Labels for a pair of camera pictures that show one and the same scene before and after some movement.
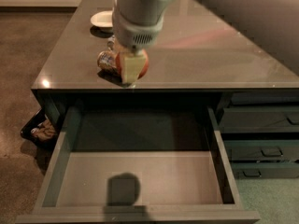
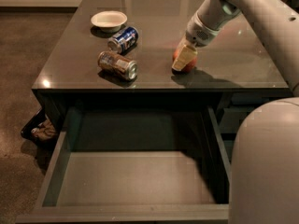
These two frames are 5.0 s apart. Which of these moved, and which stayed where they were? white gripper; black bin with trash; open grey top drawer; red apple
Moved: red apple; white gripper
Stayed: open grey top drawer; black bin with trash
